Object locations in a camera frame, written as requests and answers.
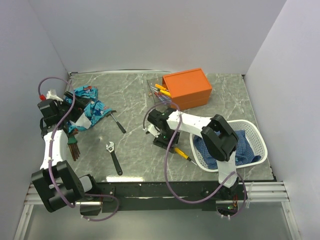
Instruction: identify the blue checked cloth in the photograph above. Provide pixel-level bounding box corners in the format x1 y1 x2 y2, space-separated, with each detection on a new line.
193 130 261 170

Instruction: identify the orange drawer cabinet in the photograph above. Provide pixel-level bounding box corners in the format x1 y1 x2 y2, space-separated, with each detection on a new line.
162 68 213 110

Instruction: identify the yellow slim screwdriver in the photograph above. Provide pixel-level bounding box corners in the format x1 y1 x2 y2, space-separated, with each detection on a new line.
155 84 167 91

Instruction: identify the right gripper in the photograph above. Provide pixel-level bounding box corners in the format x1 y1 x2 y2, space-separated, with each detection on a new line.
153 129 181 154

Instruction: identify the clear plastic drawer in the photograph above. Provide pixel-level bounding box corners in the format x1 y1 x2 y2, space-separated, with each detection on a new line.
147 77 172 105

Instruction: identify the red blue screwdriver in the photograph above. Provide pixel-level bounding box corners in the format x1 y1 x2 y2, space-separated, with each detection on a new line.
155 95 172 106
154 92 167 101

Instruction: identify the green hex key set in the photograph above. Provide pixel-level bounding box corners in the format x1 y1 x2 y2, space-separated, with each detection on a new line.
67 132 81 161

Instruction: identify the black handled hammer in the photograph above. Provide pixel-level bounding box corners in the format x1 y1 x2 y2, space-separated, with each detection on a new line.
105 110 127 134

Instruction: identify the black adjustable wrench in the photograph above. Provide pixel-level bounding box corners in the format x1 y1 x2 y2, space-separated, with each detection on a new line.
106 141 123 176

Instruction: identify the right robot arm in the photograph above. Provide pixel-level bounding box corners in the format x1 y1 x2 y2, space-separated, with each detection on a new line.
142 106 239 205

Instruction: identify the turquoise shark print cloth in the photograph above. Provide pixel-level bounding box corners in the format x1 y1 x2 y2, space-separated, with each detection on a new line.
66 85 112 134

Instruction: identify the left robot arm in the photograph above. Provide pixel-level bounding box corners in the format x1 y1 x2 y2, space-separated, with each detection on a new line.
31 90 100 213

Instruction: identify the white plastic basket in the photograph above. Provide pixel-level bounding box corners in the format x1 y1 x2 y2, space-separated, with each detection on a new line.
189 119 268 173

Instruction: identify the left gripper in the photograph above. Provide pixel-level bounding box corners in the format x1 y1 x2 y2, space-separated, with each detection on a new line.
56 91 92 123

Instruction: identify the black base crossbar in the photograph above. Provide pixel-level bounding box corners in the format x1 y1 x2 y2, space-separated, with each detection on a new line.
69 181 248 216

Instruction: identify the aluminium rail frame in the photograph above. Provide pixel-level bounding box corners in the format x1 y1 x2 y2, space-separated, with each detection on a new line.
13 71 302 240

